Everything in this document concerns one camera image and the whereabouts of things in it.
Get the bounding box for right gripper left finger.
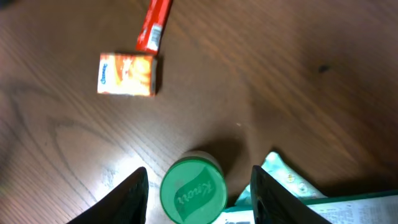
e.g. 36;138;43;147
68;167;149;224

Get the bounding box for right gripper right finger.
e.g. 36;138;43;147
250;166;330;224

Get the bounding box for green lid jar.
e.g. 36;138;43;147
160;151;228;224

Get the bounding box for green white package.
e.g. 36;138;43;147
215;190;397;224

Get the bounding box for orange small box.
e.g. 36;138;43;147
97;53;157;96

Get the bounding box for red white small packet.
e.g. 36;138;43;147
136;0;172;55

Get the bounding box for pale green wipes packet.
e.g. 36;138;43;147
261;151;326;200

